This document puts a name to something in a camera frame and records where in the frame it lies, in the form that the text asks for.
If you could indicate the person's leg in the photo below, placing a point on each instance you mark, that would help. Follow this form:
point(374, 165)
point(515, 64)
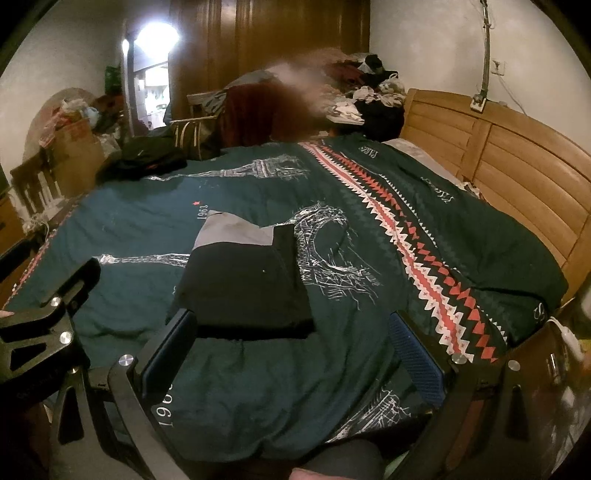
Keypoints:
point(341, 457)

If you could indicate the brown wooden wardrobe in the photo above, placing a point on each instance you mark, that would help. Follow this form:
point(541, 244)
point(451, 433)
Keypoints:
point(277, 37)

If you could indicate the pile of mixed clothes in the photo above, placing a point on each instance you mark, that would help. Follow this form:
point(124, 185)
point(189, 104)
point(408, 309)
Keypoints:
point(378, 106)

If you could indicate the black jacket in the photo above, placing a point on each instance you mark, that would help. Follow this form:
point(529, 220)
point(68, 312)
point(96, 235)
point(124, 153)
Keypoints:
point(143, 159)

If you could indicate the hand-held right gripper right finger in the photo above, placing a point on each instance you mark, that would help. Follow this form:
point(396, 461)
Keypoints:
point(415, 355)

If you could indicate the wooden nightstand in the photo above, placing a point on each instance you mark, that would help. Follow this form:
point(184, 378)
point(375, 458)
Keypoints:
point(540, 406)

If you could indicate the wooden headboard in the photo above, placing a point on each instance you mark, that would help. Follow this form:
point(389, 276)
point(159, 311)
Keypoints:
point(521, 175)

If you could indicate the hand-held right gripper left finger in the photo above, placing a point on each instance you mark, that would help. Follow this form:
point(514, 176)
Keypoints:
point(164, 355)

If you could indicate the wooden slatted chair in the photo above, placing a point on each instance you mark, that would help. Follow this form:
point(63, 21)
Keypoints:
point(32, 184)

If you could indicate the grey bed sheet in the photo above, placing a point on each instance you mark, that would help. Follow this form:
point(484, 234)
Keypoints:
point(415, 152)

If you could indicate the green patterned blanket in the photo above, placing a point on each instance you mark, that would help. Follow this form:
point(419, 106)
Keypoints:
point(231, 194)

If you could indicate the pile of plastic bags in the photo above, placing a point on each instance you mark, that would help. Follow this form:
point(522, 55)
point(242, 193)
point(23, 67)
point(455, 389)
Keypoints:
point(69, 113)

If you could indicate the black and grey garment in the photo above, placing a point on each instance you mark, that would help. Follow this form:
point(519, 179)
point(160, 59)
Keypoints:
point(244, 286)

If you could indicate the wall socket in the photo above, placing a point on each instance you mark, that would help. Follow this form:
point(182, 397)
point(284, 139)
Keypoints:
point(497, 67)

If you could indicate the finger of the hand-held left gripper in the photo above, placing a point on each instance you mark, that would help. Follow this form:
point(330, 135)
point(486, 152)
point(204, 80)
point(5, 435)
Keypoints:
point(69, 286)

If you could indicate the cardboard box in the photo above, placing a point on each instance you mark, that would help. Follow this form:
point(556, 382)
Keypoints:
point(74, 147)

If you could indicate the maroon cloth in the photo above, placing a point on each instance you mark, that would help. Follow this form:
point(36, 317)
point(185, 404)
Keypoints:
point(249, 110)

